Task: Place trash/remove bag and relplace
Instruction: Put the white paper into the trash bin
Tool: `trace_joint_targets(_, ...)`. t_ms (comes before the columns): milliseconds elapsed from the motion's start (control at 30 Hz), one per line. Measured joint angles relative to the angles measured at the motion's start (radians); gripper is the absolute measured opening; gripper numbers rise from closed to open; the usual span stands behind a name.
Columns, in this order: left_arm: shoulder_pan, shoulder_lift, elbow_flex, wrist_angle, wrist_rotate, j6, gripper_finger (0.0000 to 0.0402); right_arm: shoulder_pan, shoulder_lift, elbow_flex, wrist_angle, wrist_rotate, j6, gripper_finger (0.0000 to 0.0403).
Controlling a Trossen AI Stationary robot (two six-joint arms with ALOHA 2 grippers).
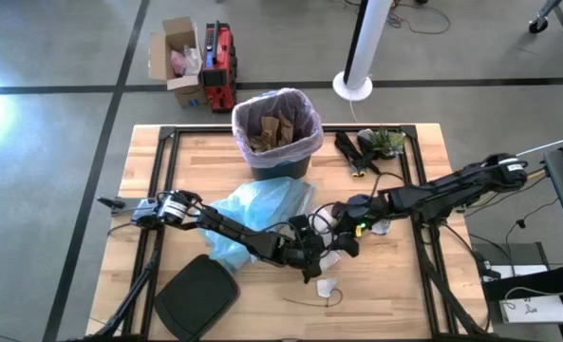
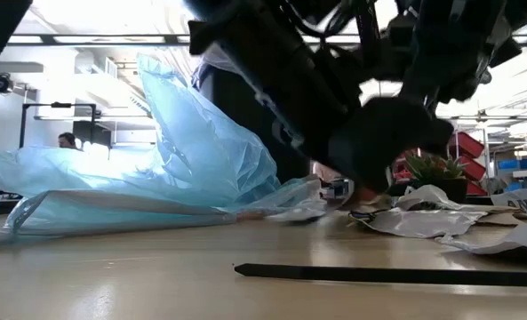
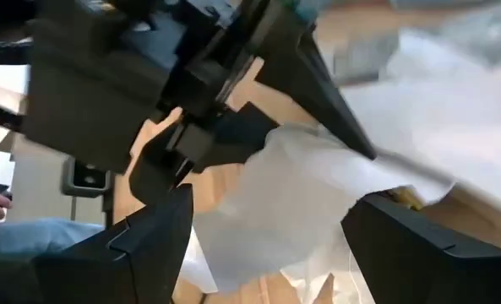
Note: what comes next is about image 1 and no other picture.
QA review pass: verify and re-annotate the thin white rod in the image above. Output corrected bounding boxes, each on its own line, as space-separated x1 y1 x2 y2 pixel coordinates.
516 133 563 158

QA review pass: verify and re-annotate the open cardboard box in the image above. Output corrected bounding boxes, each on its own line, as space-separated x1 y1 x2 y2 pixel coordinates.
148 16 210 108

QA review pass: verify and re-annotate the black table clamp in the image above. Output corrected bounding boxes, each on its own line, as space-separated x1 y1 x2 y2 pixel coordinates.
95 195 142 216

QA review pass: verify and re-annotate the yellow cable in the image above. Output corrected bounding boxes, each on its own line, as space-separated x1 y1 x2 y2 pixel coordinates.
522 166 548 184

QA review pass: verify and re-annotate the black power cable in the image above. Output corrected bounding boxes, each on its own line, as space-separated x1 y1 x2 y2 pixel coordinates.
502 198 563 249

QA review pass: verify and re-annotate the black table frame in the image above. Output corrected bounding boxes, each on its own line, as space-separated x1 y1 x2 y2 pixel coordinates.
90 123 494 342

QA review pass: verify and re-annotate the black glove yellow cuff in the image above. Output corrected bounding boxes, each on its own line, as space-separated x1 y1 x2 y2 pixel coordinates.
356 142 383 176
333 131 368 179

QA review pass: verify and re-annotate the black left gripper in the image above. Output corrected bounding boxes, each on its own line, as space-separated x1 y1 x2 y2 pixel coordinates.
273 236 329 285

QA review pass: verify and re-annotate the black trash bin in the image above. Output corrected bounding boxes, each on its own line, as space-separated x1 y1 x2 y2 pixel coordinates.
250 154 313 182

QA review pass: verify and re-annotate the red toolbox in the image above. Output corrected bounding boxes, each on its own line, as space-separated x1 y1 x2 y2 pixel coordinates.
200 20 239 114

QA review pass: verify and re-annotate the white paper sheet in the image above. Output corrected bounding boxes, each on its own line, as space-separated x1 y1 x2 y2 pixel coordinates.
309 203 345 273

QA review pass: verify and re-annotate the blue trash bag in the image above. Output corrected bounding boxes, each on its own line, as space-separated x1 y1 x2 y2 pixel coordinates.
203 176 318 276

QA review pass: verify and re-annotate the white pole with base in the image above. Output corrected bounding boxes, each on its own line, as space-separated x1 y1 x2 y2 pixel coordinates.
332 0 394 103

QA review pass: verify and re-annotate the floor cable tangle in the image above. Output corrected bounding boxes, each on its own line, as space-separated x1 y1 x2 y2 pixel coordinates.
385 0 453 36

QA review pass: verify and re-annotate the grey metal cart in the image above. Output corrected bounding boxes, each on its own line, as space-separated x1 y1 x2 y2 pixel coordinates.
527 0 563 35

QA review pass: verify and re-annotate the thin black cord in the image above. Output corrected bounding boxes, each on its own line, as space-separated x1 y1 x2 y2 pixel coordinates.
282 286 345 309

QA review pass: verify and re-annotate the white box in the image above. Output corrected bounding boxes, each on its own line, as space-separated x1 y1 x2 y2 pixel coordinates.
480 262 563 325

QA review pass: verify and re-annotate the pink item in bag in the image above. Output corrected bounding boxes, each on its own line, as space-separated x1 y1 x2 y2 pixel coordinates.
169 45 204 77

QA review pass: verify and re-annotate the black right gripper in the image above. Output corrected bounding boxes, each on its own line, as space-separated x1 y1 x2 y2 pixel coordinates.
330 192 392 258

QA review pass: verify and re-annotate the potted succulent plant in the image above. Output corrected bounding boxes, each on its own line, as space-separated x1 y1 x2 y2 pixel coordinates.
356 125 406 161

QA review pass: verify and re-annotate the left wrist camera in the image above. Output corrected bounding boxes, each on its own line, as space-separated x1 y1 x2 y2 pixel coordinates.
288 213 326 239

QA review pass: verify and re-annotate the barcode label paper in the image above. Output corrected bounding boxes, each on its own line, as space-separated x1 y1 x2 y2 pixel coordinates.
369 218 395 237

